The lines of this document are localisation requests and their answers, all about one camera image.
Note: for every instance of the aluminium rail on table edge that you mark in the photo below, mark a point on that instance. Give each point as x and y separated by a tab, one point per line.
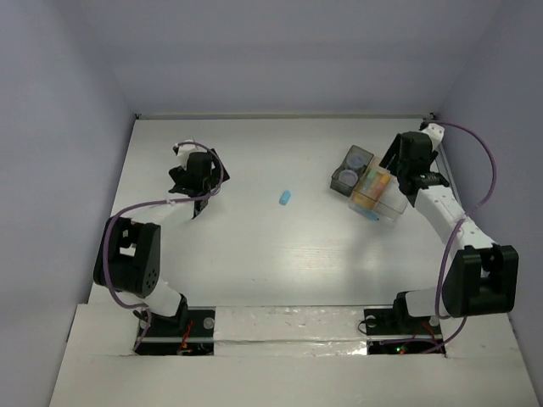
444	168

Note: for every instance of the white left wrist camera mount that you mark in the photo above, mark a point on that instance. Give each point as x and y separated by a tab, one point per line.
183	149

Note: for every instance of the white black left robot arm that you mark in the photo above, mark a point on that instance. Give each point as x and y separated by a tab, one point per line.
129	257

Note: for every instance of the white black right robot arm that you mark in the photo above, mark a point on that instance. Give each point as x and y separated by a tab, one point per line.
477	276

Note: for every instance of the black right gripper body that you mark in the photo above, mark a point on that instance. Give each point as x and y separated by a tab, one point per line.
396	164

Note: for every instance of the clear jar of paper clips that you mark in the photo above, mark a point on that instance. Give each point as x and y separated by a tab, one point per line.
348	177

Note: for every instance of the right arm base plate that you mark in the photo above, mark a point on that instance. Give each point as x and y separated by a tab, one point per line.
386	334

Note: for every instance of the green highlighter pen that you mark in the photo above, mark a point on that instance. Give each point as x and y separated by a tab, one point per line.
366	185

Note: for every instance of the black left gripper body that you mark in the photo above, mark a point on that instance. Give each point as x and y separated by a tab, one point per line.
183	187

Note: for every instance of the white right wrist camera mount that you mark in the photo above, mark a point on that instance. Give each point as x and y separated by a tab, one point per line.
434	131

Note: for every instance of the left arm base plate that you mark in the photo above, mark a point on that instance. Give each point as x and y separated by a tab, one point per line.
194	337

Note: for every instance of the blue highlighter pen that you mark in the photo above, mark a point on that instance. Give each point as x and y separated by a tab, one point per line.
371	215

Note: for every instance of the clear plastic bin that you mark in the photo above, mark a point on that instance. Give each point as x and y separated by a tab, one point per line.
392	203

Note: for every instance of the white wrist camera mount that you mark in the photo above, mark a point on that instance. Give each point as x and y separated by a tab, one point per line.
183	149
434	131

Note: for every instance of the blue highlighter cap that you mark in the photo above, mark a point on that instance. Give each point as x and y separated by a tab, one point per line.
284	198

